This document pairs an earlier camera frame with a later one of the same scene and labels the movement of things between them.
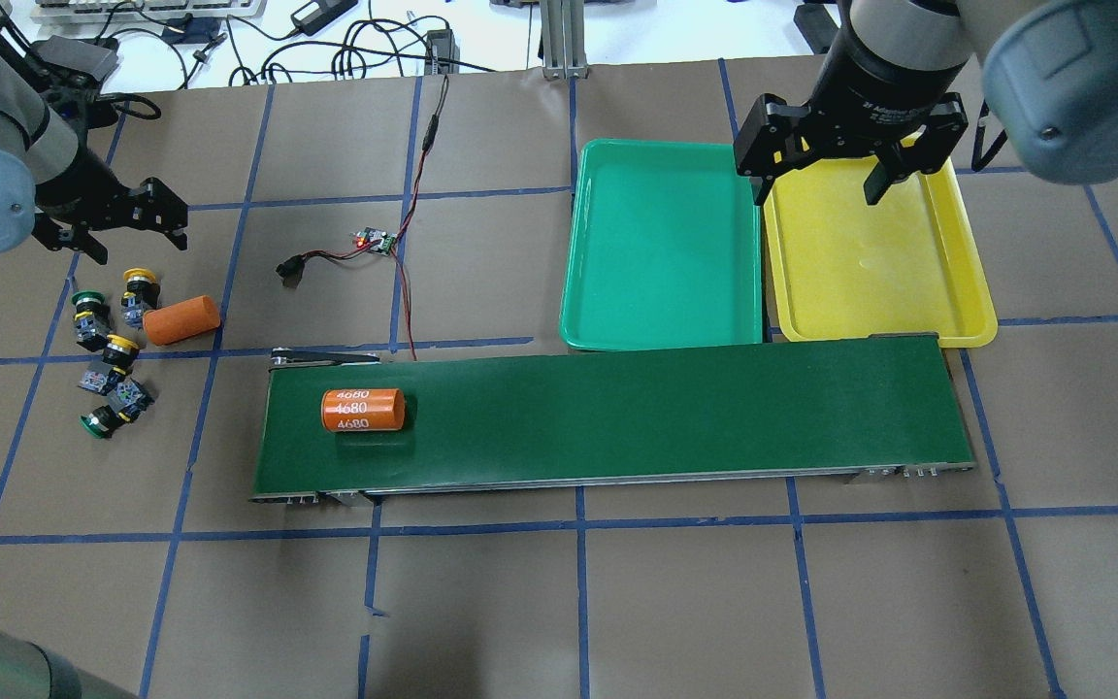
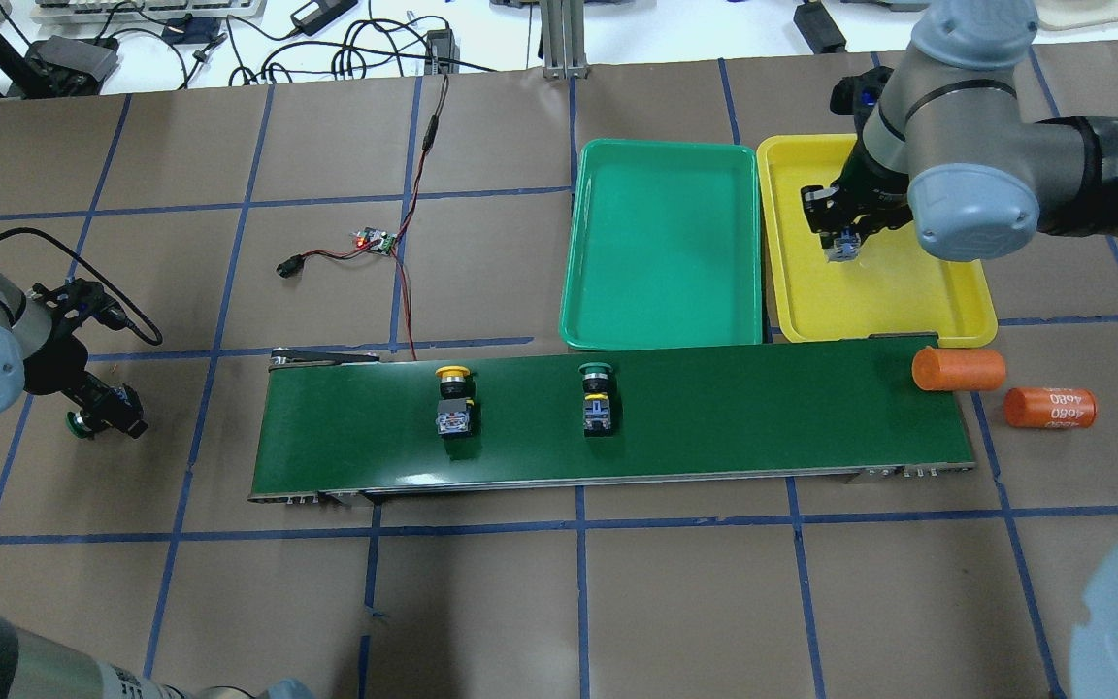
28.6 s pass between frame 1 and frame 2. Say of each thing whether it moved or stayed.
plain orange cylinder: moved
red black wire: stayed
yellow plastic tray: stayed
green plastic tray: stayed
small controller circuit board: stayed
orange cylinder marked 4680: moved
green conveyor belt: stayed
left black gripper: moved
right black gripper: moved
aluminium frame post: stayed
